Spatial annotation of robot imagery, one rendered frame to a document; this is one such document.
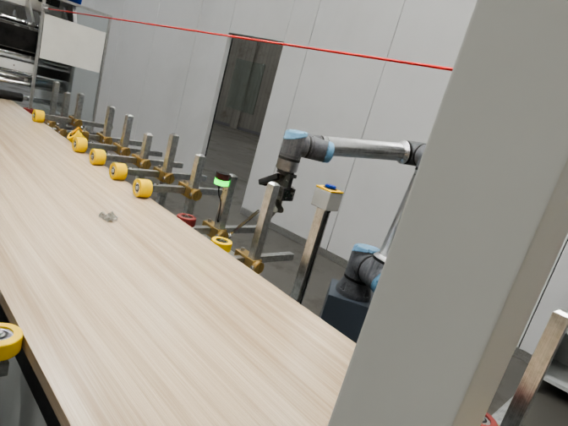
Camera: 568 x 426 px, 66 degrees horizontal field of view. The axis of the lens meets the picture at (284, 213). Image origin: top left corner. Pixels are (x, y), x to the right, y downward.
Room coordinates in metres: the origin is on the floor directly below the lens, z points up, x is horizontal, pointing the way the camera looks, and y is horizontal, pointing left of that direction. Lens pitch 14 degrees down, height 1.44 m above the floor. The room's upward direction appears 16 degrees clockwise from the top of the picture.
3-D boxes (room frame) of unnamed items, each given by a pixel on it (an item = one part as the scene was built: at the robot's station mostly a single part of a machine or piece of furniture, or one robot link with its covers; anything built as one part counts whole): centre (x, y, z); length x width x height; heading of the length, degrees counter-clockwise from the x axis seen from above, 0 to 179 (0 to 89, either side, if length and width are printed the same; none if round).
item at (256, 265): (1.64, 0.08, 0.82); 0.14 x 0.06 x 0.05; 48
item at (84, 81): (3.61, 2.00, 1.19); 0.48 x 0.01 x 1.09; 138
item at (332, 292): (2.18, -0.47, 0.30); 0.25 x 0.25 x 0.60; 83
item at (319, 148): (1.83, -0.06, 1.30); 0.12 x 0.12 x 0.09; 23
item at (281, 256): (1.69, 0.06, 0.82); 0.44 x 0.03 x 0.04; 138
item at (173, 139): (2.13, 0.62, 0.93); 0.04 x 0.04 x 0.48; 48
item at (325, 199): (1.45, -0.13, 1.18); 0.07 x 0.07 x 0.08; 48
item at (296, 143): (1.78, 0.04, 1.30); 0.10 x 0.09 x 0.12; 113
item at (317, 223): (1.45, -0.13, 0.93); 0.05 x 0.05 x 0.45; 48
